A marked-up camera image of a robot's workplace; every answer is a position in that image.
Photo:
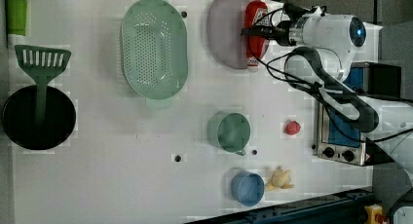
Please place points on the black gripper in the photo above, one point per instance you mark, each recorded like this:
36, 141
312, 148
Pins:
288, 32

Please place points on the red ketchup bottle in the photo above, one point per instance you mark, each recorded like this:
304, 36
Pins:
255, 13

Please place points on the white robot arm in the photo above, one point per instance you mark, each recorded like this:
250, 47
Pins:
323, 49

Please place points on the pale purple plate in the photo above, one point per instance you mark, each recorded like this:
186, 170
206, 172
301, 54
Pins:
224, 23

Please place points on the red strawberry toy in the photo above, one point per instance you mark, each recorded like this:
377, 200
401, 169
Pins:
292, 128

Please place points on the green mug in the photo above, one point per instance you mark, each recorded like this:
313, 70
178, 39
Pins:
229, 131

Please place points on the green perforated colander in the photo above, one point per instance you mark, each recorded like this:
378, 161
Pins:
154, 51

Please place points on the silver toaster oven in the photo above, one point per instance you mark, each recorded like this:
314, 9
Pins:
338, 141

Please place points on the peeled banana toy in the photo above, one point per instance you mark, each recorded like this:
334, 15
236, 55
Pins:
280, 180

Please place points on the blue cup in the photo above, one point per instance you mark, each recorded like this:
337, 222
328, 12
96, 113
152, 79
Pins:
247, 188

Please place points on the yellow red clamp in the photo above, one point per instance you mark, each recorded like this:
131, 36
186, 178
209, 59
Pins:
375, 215

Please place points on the green slotted spatula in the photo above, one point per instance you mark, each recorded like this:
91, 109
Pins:
42, 65

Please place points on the black round pot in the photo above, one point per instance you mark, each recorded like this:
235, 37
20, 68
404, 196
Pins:
33, 131

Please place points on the blue metal rail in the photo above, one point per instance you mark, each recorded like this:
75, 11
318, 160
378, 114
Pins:
340, 208

